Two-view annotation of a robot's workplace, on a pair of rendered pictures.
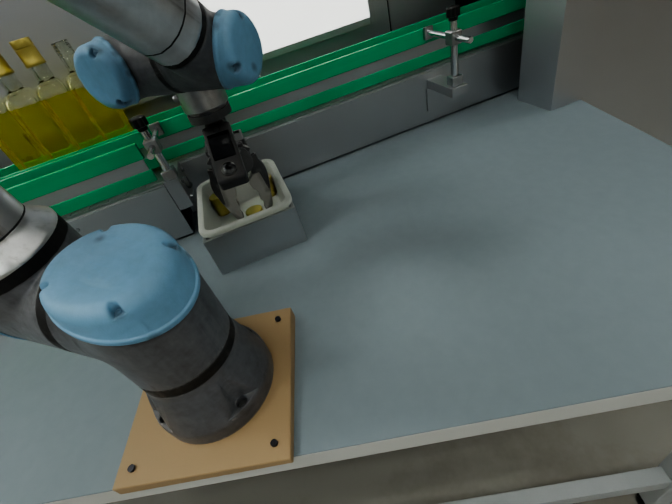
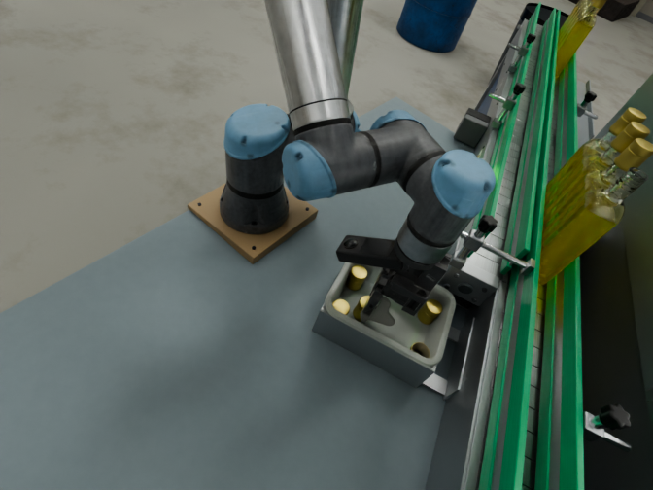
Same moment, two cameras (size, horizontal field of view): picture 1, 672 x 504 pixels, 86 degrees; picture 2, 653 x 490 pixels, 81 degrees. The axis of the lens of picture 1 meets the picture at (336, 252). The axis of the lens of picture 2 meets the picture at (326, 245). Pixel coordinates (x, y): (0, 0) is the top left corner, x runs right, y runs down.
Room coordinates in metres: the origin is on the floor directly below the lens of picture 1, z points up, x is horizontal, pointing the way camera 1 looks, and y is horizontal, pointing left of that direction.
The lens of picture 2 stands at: (0.64, -0.30, 1.41)
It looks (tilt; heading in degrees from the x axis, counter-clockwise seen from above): 49 degrees down; 107
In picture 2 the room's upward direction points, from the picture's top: 20 degrees clockwise
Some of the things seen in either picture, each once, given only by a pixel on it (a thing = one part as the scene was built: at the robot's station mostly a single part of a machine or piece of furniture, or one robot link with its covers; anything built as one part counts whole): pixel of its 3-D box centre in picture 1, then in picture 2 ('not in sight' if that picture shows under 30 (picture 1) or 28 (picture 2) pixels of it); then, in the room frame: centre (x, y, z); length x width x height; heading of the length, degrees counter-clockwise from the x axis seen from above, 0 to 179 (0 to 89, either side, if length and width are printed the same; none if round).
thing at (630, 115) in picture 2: not in sight; (627, 122); (0.83, 0.55, 1.14); 0.04 x 0.04 x 0.04
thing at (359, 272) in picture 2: not in sight; (356, 277); (0.57, 0.18, 0.79); 0.04 x 0.04 x 0.04
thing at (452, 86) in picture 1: (448, 64); not in sight; (0.82, -0.36, 0.90); 0.17 x 0.05 x 0.23; 8
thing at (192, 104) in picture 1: (200, 96); (426, 236); (0.64, 0.13, 1.02); 0.08 x 0.08 x 0.05
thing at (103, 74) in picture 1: (139, 64); (397, 153); (0.54, 0.17, 1.10); 0.11 x 0.11 x 0.08; 59
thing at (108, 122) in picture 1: (110, 121); (567, 237); (0.85, 0.37, 0.99); 0.06 x 0.06 x 0.21; 7
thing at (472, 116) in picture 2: not in sight; (471, 127); (0.57, 0.97, 0.79); 0.08 x 0.08 x 0.08; 8
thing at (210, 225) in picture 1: (248, 209); (386, 311); (0.65, 0.14, 0.80); 0.22 x 0.17 x 0.09; 8
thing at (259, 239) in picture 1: (247, 206); (396, 320); (0.68, 0.15, 0.79); 0.27 x 0.17 x 0.08; 8
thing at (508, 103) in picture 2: not in sight; (498, 103); (0.61, 0.86, 0.94); 0.07 x 0.04 x 0.13; 8
